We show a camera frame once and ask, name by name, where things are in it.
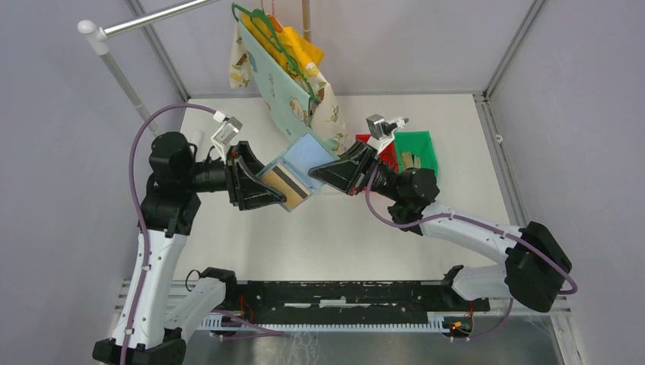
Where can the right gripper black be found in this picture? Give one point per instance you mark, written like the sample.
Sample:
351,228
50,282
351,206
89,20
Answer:
346,175

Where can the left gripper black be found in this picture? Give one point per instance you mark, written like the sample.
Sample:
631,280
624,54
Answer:
254,192

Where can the gold black striped card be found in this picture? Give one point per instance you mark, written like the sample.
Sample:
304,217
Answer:
287,183

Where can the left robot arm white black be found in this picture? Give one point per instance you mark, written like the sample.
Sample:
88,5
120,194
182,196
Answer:
147,331

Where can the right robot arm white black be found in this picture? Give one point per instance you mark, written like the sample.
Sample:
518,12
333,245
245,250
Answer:
529,266

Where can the beige cards in green bin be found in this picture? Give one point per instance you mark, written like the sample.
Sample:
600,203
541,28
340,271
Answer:
410,161

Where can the red plastic bin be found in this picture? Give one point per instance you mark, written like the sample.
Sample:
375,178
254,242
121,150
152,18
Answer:
375,146

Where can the cream cartoon print garment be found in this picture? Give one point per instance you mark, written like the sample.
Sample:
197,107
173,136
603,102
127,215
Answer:
326,122

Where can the green plastic bin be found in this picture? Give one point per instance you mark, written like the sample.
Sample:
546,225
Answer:
420,144

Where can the mint cartoon print garment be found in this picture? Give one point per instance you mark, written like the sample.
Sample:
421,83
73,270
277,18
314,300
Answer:
288,103

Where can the yellow garment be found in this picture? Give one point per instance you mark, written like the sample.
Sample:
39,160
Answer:
306,55

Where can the green clothes hanger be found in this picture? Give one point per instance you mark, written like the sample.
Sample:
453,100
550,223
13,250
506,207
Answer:
314,86

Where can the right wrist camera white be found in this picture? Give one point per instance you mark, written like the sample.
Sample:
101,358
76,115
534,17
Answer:
383,130

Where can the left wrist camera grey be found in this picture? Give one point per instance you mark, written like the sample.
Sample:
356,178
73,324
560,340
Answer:
228,128

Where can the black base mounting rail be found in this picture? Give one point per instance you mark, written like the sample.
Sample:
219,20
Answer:
346,302

